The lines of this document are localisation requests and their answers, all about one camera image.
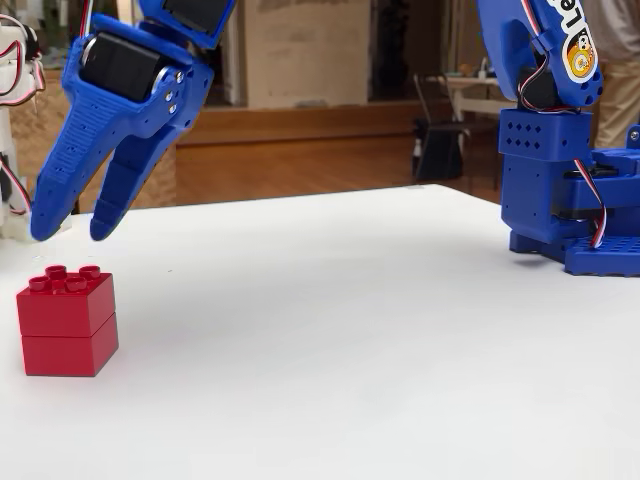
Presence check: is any black chair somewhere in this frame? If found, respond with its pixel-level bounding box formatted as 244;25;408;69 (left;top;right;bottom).
411;73;472;182

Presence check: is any red white black servo cable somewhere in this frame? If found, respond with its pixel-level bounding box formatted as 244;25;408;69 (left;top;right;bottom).
572;158;609;250

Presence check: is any white background table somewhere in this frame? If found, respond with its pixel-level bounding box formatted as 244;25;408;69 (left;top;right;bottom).
424;68;502;119

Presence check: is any small red cube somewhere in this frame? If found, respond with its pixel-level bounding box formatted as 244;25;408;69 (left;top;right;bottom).
15;264;120;378

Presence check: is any person in beige trousers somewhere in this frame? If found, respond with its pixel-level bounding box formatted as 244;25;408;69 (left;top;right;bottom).
581;0;640;151

